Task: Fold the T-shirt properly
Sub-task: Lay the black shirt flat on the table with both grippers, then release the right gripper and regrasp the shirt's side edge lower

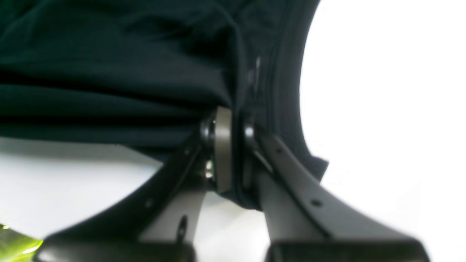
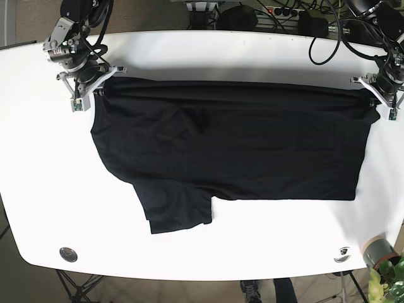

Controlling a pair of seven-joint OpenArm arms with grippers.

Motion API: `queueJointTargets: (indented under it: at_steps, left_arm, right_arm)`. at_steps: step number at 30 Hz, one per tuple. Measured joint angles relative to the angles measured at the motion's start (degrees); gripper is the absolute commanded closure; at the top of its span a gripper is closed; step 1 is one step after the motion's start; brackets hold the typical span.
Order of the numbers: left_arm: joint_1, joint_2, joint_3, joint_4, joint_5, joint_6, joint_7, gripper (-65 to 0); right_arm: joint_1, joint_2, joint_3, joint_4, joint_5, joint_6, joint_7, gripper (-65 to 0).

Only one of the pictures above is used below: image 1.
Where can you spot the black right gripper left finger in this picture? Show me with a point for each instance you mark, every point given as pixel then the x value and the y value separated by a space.
pixel 158 221

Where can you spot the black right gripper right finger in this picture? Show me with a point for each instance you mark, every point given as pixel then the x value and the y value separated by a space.
pixel 306 223

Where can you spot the plain black T-shirt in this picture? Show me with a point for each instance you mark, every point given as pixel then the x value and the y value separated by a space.
pixel 143 73

